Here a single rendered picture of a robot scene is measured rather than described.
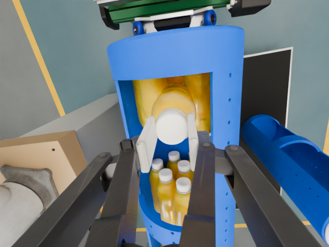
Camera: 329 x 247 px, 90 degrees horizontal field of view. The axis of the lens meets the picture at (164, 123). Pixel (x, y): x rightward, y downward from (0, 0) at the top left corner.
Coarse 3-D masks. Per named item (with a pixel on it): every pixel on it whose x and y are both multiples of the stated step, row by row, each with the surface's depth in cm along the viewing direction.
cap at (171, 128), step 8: (168, 112) 19; (176, 112) 19; (160, 120) 19; (168, 120) 19; (176, 120) 19; (184, 120) 19; (160, 128) 19; (168, 128) 19; (176, 128) 19; (184, 128) 19; (160, 136) 19; (168, 136) 19; (176, 136) 19; (184, 136) 19; (168, 144) 20
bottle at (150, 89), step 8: (144, 80) 36; (152, 80) 35; (160, 80) 36; (144, 88) 37; (152, 88) 36; (160, 88) 36; (144, 96) 37; (152, 96) 37; (144, 104) 38; (152, 104) 37; (144, 112) 40
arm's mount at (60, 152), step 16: (0, 144) 57; (16, 144) 54; (32, 144) 51; (48, 144) 51; (64, 144) 52; (0, 160) 56; (16, 160) 55; (32, 160) 54; (48, 160) 54; (64, 160) 53; (80, 160) 58; (0, 176) 60; (64, 176) 56
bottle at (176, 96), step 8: (168, 88) 28; (176, 88) 27; (184, 88) 30; (160, 96) 24; (168, 96) 23; (176, 96) 22; (184, 96) 23; (160, 104) 22; (168, 104) 21; (176, 104) 21; (184, 104) 22; (192, 104) 23; (152, 112) 23; (160, 112) 21; (184, 112) 21; (192, 112) 22
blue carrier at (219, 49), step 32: (160, 32) 23; (192, 32) 23; (224, 32) 25; (128, 64) 27; (160, 64) 25; (192, 64) 25; (224, 64) 26; (128, 96) 44; (224, 96) 28; (128, 128) 43; (224, 128) 30; (224, 192) 36; (160, 224) 40; (224, 224) 39
